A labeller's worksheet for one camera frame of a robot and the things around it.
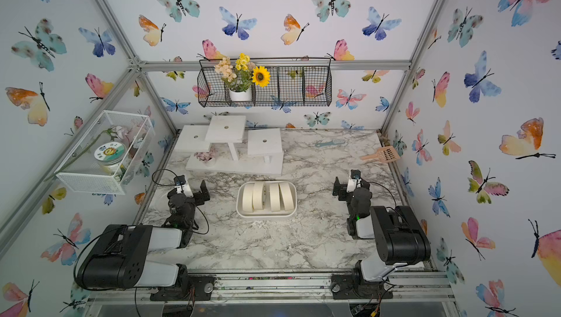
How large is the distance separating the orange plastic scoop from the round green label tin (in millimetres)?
992

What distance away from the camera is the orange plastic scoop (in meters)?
1.10

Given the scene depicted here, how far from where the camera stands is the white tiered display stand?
93 centimetres

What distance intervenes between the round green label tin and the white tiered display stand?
28cm

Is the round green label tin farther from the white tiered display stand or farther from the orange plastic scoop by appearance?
the orange plastic scoop

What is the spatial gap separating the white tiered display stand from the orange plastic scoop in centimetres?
45

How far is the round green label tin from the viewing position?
654 mm

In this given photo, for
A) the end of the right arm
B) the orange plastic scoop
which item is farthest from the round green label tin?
the orange plastic scoop
